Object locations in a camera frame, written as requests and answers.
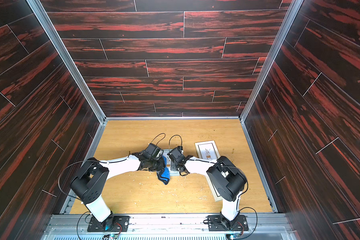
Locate cream picture frame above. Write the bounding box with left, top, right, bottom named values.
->
left=206, top=175, right=223, bottom=202
left=195, top=141, right=221, bottom=162

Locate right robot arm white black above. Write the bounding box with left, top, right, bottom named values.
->
left=168, top=154, right=248, bottom=226

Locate aluminium front rail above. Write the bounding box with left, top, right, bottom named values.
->
left=42, top=213, right=298, bottom=240

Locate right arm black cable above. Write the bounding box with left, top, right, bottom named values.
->
left=168, top=134, right=258, bottom=240

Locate light green picture frame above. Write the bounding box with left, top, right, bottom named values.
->
left=163, top=149, right=180, bottom=177

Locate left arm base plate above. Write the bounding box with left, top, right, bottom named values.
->
left=87, top=215, right=130, bottom=233

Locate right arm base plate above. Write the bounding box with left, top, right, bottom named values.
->
left=203, top=214, right=249, bottom=232

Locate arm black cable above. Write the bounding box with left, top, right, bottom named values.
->
left=57, top=132, right=167, bottom=205
left=168, top=134, right=258, bottom=240

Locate blue microfiber cloth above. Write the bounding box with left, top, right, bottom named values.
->
left=157, top=157, right=170, bottom=185

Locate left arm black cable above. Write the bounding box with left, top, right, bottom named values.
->
left=57, top=132, right=167, bottom=205

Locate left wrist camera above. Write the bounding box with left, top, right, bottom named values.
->
left=143, top=143, right=164, bottom=160

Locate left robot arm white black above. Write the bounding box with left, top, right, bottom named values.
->
left=71, top=153, right=169, bottom=225

